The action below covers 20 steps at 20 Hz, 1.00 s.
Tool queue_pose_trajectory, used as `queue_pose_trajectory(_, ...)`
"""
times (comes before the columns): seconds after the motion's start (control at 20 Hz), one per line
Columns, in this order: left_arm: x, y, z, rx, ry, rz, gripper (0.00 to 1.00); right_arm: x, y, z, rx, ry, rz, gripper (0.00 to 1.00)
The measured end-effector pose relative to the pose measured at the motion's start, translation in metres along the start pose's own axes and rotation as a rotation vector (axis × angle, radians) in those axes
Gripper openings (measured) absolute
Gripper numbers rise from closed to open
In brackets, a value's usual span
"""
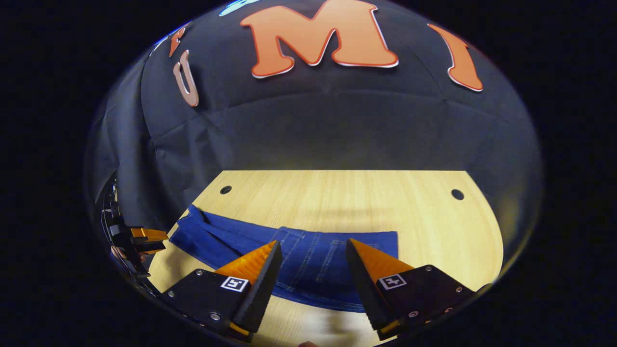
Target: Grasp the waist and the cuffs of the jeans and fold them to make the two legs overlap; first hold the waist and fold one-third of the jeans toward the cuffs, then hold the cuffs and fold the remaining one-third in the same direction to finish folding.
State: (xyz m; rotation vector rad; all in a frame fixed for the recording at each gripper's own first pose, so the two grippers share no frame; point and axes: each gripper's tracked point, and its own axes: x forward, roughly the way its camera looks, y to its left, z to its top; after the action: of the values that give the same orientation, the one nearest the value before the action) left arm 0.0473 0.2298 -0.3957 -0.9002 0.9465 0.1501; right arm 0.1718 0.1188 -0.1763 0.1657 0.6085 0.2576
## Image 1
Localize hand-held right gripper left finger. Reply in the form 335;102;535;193
161;240;283;344

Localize blue denim jeans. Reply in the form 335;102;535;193
169;205;399;313

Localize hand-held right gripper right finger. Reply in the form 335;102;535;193
345;238;483;342

